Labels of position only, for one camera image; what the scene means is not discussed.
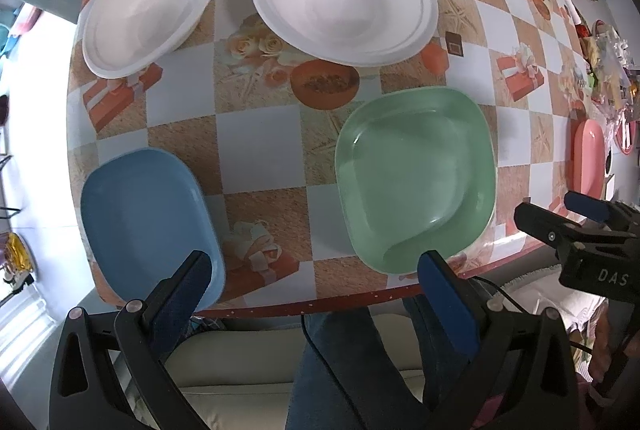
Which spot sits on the yellow bag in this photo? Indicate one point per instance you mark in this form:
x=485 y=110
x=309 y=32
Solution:
x=17 y=252

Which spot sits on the checkered printed tablecloth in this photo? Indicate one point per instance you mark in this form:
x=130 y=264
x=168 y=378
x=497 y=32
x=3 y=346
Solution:
x=250 y=149

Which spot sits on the person's left leg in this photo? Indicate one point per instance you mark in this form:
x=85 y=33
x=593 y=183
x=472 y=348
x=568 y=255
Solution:
x=340 y=370

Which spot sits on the blue square plate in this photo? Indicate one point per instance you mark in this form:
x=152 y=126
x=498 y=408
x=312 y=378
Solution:
x=145 y=220

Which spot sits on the green square plate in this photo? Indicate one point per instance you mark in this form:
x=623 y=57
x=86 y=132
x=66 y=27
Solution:
x=415 y=175

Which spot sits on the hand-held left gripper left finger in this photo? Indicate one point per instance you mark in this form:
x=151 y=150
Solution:
x=192 y=282

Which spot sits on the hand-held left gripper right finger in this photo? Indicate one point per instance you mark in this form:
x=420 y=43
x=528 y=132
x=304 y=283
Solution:
x=445 y=305

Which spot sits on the pile of mixed clutter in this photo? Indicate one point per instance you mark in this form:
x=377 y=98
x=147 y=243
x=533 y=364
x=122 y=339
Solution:
x=607 y=59

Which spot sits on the dark bottle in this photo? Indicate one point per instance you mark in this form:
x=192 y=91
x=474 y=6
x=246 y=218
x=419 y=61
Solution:
x=572 y=7

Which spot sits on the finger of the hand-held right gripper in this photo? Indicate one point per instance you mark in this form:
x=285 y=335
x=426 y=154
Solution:
x=537 y=220
x=587 y=205

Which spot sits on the pink plate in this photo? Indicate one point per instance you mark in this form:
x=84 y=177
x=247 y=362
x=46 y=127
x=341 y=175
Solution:
x=590 y=159

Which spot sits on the white woven cushion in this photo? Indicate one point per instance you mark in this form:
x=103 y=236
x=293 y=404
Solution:
x=537 y=290

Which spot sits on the window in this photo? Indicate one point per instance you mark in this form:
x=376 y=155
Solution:
x=35 y=134

